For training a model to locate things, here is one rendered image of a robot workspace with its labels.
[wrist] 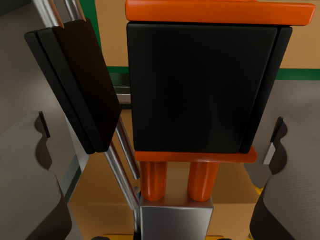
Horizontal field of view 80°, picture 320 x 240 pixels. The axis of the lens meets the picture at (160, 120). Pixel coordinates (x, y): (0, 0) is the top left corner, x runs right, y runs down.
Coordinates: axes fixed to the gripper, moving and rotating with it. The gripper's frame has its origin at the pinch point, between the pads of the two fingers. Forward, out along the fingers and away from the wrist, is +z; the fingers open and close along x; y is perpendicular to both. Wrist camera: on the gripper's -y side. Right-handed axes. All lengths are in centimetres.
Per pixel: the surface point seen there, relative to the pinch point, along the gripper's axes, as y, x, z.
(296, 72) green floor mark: 32, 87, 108
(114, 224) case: 37.7, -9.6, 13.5
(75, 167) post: 78, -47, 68
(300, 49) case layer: 7, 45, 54
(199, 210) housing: 8.9, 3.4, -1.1
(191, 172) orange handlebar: 5.8, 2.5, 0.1
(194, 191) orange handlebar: 7.6, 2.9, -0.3
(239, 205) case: 30.1, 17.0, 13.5
